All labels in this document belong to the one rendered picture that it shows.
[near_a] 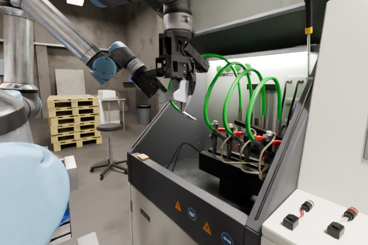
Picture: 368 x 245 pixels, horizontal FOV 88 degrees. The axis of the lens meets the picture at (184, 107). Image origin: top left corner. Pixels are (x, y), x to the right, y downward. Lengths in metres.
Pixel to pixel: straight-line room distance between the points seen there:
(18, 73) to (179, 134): 0.78
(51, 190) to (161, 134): 0.89
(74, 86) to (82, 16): 2.75
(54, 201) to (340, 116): 0.66
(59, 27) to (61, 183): 0.62
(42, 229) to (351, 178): 0.65
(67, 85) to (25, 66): 7.20
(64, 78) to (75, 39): 7.43
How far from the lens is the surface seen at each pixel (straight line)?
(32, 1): 0.80
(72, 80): 8.17
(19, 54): 0.92
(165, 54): 0.50
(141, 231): 1.10
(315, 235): 0.55
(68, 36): 0.76
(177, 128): 1.12
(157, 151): 1.07
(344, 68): 0.71
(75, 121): 4.29
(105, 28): 9.01
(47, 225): 0.21
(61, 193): 0.20
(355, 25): 0.75
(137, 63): 0.85
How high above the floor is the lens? 1.30
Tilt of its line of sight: 8 degrees down
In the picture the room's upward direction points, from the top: straight up
